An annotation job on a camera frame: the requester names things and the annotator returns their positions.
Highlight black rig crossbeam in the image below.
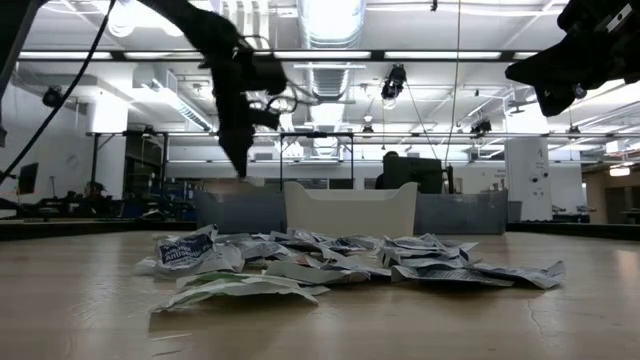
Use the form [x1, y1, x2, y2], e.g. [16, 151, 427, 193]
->
[14, 48, 566, 62]

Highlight white plastic bin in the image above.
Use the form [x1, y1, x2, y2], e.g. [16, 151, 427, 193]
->
[283, 180, 419, 239]

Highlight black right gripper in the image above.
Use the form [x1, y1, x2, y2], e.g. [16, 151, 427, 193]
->
[505, 0, 640, 117]

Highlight long light strip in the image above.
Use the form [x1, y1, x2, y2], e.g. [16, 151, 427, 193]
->
[384, 50, 502, 60]
[273, 50, 372, 60]

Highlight thin hanging cable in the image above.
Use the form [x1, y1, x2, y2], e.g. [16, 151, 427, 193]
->
[442, 0, 462, 166]

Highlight alcohol antiseptic pad packet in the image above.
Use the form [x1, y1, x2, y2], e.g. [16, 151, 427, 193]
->
[154, 224, 221, 274]

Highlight small black monitor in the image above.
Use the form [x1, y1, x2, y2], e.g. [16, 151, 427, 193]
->
[17, 162, 40, 196]

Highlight black ceiling camera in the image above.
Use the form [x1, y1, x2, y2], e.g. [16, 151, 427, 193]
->
[469, 117, 494, 137]
[42, 85, 65, 109]

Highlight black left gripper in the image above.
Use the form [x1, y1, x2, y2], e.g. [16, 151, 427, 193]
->
[199, 44, 289, 179]

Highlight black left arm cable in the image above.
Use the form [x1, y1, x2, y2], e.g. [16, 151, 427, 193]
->
[0, 0, 117, 184]

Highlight silver ventilation duct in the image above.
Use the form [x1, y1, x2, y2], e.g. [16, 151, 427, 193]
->
[297, 0, 369, 104]

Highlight black rig camera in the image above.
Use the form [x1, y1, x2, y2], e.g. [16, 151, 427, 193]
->
[380, 63, 408, 101]

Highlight grey plastic bin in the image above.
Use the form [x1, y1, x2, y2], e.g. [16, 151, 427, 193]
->
[413, 188, 510, 236]
[193, 188, 287, 235]

